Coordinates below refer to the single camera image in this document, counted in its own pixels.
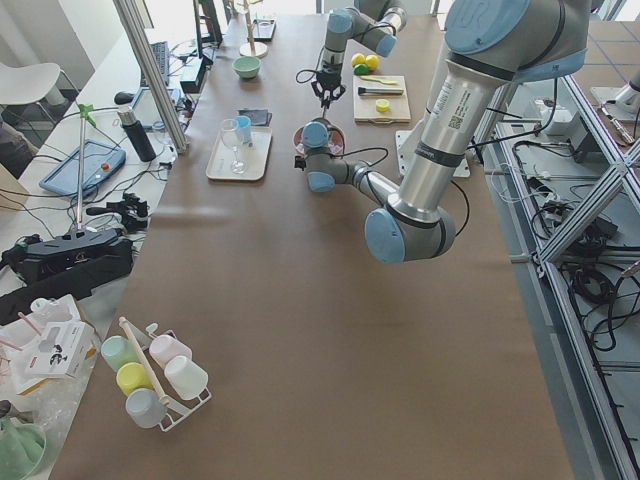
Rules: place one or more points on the cream serving tray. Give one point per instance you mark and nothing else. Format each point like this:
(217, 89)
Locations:
(255, 158)

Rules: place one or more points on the green cup on rack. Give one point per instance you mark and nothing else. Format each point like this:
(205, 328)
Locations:
(117, 351)

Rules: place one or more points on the yellow cup on rack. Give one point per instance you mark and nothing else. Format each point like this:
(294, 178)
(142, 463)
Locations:
(132, 376)

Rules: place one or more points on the metal ice scoop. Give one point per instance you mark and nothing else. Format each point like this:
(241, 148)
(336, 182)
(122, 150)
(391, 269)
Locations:
(325, 112)

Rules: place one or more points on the black water bottle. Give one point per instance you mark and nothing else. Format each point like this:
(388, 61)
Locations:
(136, 133)

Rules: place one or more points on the blue cup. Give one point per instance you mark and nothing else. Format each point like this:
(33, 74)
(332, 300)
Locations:
(244, 129)

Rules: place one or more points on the yellow plastic knife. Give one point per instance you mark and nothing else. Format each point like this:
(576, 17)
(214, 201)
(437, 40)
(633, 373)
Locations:
(377, 79)

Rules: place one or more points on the pink bowl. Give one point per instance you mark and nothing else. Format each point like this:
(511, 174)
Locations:
(337, 135)

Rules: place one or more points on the steel muddler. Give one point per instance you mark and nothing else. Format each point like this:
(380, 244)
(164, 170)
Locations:
(370, 91)

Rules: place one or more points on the black camera case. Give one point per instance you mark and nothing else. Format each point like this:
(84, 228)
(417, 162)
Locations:
(75, 263)

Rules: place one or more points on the grey folded cloth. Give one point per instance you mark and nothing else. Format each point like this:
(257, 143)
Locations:
(258, 117)

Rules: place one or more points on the wooden mug tree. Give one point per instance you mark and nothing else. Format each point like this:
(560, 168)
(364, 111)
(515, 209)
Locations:
(252, 47)

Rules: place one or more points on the mint green bowl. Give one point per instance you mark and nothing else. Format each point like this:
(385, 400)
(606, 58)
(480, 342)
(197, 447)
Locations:
(247, 67)

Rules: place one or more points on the lemon half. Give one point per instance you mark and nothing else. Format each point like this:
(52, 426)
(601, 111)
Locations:
(382, 105)

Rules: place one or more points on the white product box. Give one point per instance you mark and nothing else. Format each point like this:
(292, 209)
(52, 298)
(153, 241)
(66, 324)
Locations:
(60, 350)

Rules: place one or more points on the white chair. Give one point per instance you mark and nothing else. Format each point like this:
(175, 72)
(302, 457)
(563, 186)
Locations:
(30, 84)

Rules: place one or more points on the white cup rack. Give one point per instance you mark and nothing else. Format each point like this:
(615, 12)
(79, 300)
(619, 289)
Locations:
(178, 410)

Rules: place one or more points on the pink cup on rack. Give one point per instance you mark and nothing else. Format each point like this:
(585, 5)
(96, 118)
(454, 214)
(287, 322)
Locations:
(165, 347)

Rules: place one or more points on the green lime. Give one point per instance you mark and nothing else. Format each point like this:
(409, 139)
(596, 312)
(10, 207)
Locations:
(361, 69)

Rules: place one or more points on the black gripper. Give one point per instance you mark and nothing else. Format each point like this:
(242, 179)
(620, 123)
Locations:
(306, 148)
(328, 80)

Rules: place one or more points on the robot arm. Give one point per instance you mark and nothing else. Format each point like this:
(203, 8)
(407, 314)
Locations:
(486, 45)
(373, 24)

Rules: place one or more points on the clear wine glass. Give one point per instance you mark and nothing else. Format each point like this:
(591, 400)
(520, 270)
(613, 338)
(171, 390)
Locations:
(231, 141)

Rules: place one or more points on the yellow lemon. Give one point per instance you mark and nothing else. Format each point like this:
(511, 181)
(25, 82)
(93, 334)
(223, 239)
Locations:
(372, 62)
(358, 59)

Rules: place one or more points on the grey-blue cup on rack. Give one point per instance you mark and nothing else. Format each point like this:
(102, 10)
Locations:
(144, 408)

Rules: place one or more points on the white cup on rack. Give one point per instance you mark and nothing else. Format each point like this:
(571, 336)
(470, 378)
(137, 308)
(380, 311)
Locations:
(186, 377)

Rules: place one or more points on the aluminium frame post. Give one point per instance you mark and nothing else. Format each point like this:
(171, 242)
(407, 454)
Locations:
(132, 24)

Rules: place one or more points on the bamboo cutting board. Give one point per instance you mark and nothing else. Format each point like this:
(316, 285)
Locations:
(364, 106)

